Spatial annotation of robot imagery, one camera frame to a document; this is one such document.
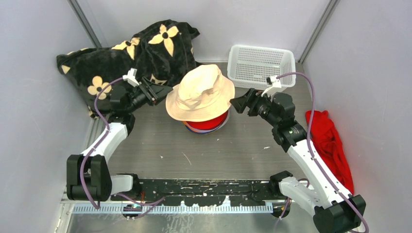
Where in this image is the beige bucket hat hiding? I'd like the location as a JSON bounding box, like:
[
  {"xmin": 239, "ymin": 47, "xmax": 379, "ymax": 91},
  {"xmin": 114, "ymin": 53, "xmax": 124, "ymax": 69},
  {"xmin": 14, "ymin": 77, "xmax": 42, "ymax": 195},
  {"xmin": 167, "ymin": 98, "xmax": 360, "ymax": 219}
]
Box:
[{"xmin": 165, "ymin": 64, "xmax": 235, "ymax": 122}]

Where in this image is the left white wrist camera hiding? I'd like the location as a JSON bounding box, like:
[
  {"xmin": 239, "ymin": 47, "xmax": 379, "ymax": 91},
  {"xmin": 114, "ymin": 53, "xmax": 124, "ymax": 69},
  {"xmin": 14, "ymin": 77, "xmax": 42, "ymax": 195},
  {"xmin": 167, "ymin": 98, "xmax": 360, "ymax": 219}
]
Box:
[{"xmin": 122, "ymin": 68, "xmax": 140, "ymax": 87}]

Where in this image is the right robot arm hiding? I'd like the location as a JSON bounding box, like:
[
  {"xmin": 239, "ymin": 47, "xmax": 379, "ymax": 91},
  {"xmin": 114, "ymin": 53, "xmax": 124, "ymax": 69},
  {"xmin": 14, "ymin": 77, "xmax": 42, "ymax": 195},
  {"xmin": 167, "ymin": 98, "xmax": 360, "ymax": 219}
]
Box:
[{"xmin": 230, "ymin": 88, "xmax": 366, "ymax": 233}]

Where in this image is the blue bucket hat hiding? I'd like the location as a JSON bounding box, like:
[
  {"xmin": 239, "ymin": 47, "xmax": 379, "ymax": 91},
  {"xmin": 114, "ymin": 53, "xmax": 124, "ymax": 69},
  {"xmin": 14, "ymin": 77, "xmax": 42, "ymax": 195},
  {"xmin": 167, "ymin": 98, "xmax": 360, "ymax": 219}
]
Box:
[{"xmin": 189, "ymin": 127, "xmax": 219, "ymax": 134}]

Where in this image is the red cloth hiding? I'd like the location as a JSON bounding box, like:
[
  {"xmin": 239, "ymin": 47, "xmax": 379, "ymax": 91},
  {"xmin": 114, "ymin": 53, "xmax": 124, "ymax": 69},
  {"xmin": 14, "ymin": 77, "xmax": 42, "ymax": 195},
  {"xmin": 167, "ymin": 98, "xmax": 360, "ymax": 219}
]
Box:
[{"xmin": 310, "ymin": 111, "xmax": 355, "ymax": 194}]

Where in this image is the black blanket with cream flowers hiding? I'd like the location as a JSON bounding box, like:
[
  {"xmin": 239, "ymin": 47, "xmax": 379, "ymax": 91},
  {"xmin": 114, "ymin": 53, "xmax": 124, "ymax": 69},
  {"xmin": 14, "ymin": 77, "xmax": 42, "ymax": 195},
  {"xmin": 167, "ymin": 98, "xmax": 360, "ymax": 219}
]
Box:
[{"xmin": 56, "ymin": 19, "xmax": 200, "ymax": 117}]

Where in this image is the red bucket hat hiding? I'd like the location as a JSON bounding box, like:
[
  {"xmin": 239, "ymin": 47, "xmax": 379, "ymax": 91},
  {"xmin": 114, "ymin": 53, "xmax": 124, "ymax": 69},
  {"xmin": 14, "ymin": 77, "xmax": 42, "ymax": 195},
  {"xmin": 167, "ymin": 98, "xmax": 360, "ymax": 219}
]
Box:
[{"xmin": 185, "ymin": 111, "xmax": 229, "ymax": 131}]

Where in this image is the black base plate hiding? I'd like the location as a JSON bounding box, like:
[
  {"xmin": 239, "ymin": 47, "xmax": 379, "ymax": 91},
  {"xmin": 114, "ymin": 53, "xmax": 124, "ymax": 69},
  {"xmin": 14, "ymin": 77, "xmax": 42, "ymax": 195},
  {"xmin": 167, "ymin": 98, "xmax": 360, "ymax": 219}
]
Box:
[{"xmin": 124, "ymin": 179, "xmax": 286, "ymax": 207}]

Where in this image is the lilac bucket hat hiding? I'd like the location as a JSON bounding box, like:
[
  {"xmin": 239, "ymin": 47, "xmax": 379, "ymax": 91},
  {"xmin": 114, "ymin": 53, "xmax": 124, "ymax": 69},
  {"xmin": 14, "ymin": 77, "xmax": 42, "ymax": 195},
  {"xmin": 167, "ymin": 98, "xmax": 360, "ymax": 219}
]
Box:
[{"xmin": 184, "ymin": 111, "xmax": 230, "ymax": 134}]

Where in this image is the orange bucket hat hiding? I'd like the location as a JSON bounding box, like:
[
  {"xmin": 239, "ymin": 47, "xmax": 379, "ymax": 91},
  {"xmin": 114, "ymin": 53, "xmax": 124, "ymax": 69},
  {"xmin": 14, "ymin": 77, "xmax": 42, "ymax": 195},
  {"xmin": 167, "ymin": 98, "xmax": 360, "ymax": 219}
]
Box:
[{"xmin": 182, "ymin": 121, "xmax": 192, "ymax": 131}]

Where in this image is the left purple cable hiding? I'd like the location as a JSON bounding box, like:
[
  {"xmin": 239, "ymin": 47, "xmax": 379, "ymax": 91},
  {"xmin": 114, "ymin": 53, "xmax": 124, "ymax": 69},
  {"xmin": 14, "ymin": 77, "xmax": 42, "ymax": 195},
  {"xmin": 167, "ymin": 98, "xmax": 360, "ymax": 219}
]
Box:
[{"xmin": 79, "ymin": 77, "xmax": 165, "ymax": 220}]

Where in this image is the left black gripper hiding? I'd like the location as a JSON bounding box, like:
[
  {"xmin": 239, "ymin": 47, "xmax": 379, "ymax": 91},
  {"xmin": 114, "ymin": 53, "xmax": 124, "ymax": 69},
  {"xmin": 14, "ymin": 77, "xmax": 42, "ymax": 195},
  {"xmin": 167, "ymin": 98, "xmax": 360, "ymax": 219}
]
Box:
[{"xmin": 125, "ymin": 77, "xmax": 172, "ymax": 114}]

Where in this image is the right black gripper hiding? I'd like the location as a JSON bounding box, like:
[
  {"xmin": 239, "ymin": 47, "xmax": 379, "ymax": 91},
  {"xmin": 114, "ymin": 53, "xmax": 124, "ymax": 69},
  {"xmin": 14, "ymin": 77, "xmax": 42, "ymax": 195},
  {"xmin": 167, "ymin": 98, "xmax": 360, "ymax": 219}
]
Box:
[{"xmin": 230, "ymin": 87, "xmax": 280, "ymax": 127}]

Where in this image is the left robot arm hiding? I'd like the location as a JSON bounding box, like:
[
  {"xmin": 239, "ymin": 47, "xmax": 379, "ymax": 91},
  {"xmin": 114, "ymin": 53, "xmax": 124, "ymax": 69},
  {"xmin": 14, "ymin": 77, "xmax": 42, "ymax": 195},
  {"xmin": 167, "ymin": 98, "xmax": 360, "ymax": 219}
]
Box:
[{"xmin": 66, "ymin": 76, "xmax": 172, "ymax": 208}]

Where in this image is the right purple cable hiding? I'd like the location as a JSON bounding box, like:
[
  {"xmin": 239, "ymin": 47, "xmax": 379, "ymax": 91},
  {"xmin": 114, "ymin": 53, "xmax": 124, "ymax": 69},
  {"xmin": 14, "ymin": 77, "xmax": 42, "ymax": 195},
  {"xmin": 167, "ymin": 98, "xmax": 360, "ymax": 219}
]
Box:
[{"xmin": 274, "ymin": 72, "xmax": 370, "ymax": 233}]

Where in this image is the white plastic basket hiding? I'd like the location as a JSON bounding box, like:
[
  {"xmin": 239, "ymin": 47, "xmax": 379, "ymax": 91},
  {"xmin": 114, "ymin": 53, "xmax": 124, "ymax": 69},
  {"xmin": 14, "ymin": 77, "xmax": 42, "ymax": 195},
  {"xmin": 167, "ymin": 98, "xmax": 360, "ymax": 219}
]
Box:
[{"xmin": 227, "ymin": 45, "xmax": 296, "ymax": 90}]

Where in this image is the purple cable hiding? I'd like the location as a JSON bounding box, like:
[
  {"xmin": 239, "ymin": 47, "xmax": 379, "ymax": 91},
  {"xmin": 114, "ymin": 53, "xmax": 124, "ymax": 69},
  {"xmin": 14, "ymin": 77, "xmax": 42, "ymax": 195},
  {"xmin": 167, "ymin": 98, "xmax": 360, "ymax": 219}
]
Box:
[
  {"xmin": 274, "ymin": 72, "xmax": 370, "ymax": 233},
  {"xmin": 79, "ymin": 77, "xmax": 165, "ymax": 220}
]

